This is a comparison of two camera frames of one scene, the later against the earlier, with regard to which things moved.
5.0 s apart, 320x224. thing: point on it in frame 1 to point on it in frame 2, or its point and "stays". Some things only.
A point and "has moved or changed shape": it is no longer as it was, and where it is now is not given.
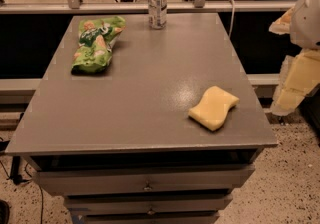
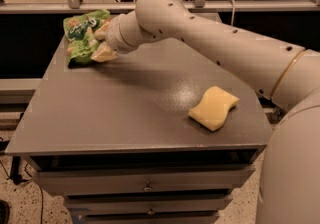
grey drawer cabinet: x=108 y=124 stays
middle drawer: x=110 y=206 stays
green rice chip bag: x=96 y=37 has moved or changed shape
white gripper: x=307 y=23 to x=113 y=37
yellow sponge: x=213 y=108 stays
